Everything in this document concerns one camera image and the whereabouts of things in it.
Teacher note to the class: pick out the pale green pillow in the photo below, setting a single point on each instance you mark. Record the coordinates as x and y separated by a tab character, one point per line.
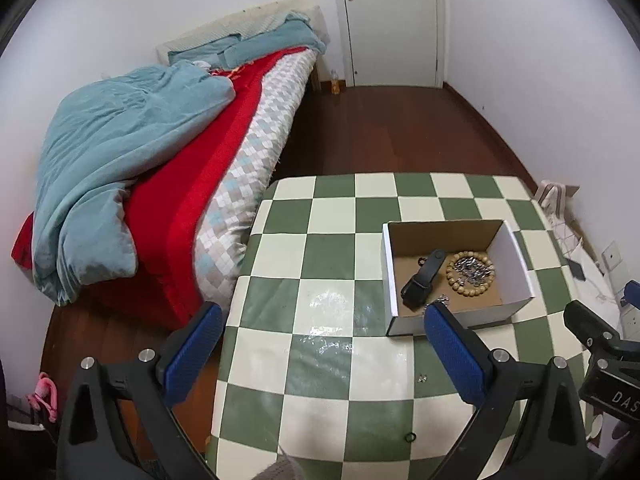
265	22

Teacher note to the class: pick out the black phone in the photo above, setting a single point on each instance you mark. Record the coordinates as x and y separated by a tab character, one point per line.
576	269

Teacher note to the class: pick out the grey fuzzy cloth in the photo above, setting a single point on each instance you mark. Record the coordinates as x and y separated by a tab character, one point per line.
282	467

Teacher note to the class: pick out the white quilted bag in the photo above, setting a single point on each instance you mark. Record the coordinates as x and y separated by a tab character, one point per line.
555	210

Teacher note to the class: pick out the white door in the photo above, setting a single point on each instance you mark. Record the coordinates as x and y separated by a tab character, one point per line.
395	25

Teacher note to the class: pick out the beige bed headboard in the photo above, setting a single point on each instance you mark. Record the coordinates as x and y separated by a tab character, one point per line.
200	35

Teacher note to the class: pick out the green white checkered tablecloth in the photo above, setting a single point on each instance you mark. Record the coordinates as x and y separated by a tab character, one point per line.
310	270

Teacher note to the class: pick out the bed with red cover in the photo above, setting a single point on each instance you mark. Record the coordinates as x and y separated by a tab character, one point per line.
200	170

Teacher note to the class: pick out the blue pillow cover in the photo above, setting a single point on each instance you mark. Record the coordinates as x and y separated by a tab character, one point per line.
280	42

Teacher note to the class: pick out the checkered mattress cover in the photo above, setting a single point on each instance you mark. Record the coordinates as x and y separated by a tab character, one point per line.
245	170

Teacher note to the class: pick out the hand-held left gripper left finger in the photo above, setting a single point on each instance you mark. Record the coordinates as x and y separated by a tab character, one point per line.
197	347

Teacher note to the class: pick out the white wall switch plate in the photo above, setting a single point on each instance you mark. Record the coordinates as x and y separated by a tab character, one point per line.
612	256

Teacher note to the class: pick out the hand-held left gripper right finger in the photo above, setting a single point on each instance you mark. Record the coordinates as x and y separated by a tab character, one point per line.
450	347

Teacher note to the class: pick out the pink plastic object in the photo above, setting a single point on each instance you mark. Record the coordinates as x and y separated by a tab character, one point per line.
42	395

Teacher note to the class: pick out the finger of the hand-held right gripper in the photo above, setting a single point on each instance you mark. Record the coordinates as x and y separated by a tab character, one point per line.
590	327
632	294

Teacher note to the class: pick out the dark object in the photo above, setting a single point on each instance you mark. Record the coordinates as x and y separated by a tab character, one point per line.
25	450

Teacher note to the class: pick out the blue blanket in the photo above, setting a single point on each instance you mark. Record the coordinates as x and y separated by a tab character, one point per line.
115	150

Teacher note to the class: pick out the cardboard box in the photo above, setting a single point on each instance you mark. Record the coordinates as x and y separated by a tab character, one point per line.
400	270

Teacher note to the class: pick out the orange drink bottle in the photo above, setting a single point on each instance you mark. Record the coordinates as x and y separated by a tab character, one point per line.
335	82

